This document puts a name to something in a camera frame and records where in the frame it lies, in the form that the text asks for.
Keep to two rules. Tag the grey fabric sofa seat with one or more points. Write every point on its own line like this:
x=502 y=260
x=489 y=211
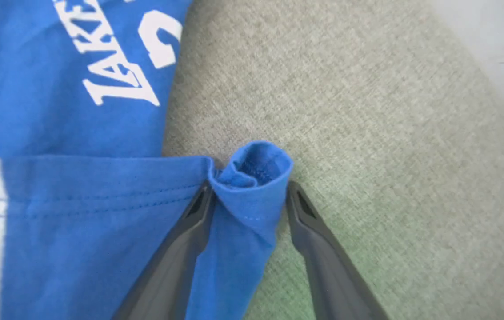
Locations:
x=367 y=133

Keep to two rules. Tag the blue Lakers t-shirt white trim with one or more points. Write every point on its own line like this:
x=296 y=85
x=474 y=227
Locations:
x=78 y=231

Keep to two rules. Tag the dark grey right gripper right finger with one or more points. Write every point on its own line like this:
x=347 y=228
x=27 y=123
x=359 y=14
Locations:
x=327 y=271

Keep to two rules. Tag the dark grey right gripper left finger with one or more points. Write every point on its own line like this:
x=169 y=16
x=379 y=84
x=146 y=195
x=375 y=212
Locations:
x=176 y=266

